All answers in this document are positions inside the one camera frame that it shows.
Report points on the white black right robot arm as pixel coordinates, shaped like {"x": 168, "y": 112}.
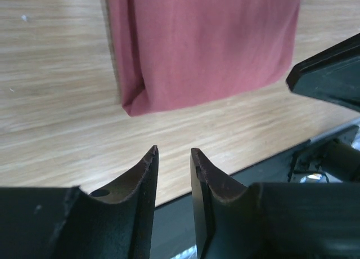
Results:
{"x": 330, "y": 156}

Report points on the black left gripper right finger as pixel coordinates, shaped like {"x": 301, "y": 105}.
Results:
{"x": 271, "y": 219}

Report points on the red graphic tank top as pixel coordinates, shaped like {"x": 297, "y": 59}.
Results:
{"x": 173, "y": 54}

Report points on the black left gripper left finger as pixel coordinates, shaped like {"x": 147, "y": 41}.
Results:
{"x": 114, "y": 221}

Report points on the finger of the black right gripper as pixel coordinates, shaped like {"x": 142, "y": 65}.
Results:
{"x": 331, "y": 75}

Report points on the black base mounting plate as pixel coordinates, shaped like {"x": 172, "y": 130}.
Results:
{"x": 174, "y": 227}

